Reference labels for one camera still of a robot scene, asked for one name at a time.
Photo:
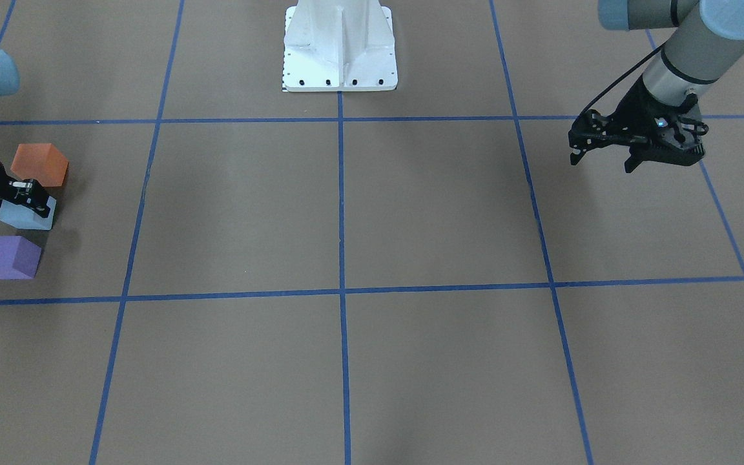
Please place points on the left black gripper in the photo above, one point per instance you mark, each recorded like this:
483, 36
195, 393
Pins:
633, 106

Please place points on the light blue foam block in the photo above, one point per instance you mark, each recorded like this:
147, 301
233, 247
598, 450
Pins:
21, 217

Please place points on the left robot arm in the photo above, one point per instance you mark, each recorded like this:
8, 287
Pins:
707, 39

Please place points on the orange foam block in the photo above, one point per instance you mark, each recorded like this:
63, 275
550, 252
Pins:
43, 162

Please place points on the purple foam block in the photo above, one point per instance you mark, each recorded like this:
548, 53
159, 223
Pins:
19, 258

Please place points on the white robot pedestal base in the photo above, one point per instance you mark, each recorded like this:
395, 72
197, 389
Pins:
339, 46

